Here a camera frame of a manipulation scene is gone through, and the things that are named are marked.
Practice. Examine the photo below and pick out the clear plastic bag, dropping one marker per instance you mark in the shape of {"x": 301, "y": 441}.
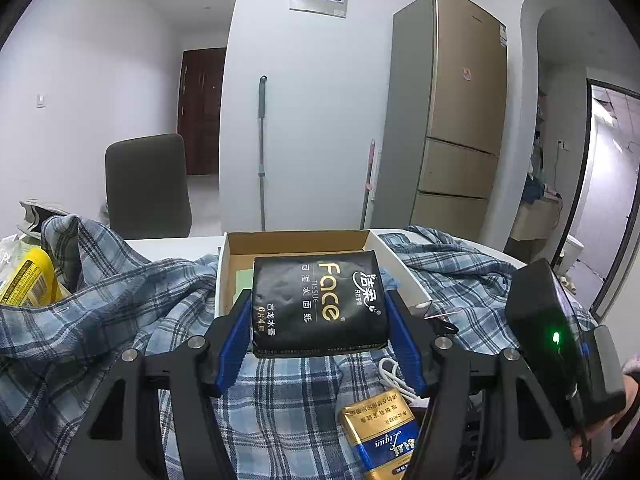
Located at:
{"x": 10, "y": 255}

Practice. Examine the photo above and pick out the blue cloth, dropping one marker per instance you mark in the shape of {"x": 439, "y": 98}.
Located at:
{"x": 532, "y": 185}

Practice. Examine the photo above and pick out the green snap pouch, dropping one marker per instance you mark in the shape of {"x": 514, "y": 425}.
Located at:
{"x": 244, "y": 285}

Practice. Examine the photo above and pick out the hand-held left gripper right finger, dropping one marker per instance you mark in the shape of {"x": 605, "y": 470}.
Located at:
{"x": 406, "y": 345}

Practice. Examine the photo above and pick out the yellow bottle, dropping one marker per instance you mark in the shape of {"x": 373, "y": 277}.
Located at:
{"x": 30, "y": 277}

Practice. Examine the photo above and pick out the blue plaid shirt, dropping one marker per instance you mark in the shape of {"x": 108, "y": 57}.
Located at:
{"x": 150, "y": 310}

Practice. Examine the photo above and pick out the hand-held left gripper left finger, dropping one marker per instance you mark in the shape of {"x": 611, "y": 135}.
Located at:
{"x": 232, "y": 345}

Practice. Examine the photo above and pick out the black tissue pack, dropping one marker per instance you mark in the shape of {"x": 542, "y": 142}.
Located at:
{"x": 320, "y": 305}

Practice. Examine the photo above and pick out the blue and gold packet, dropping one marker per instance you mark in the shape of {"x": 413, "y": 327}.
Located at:
{"x": 380, "y": 435}

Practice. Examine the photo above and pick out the dark grey chair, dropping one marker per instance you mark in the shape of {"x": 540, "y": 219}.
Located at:
{"x": 147, "y": 185}

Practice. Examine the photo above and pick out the grey and white bag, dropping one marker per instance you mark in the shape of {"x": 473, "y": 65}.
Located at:
{"x": 42, "y": 212}

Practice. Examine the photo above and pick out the cardboard box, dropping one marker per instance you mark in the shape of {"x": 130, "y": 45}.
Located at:
{"x": 300, "y": 242}

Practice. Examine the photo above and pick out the person's right hand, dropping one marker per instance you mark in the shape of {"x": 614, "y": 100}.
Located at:
{"x": 610, "y": 437}

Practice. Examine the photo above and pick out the gold refrigerator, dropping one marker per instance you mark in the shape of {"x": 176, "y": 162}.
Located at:
{"x": 450, "y": 125}

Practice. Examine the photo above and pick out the dark wooden door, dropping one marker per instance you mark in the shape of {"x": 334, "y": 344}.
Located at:
{"x": 202, "y": 110}

